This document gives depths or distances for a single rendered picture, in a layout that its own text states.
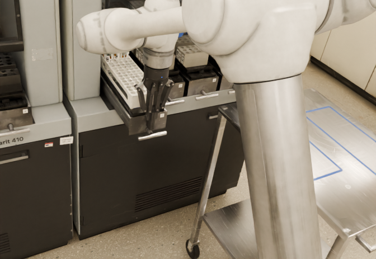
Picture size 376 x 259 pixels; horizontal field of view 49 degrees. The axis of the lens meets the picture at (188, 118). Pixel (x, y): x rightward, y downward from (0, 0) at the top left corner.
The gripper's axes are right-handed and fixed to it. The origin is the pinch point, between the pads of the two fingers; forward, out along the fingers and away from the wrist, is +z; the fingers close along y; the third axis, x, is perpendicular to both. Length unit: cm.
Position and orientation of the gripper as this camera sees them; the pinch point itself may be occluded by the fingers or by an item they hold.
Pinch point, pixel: (151, 118)
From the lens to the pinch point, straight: 133.1
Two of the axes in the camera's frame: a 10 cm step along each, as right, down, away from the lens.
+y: -8.6, 1.8, -4.7
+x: 4.8, 5.6, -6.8
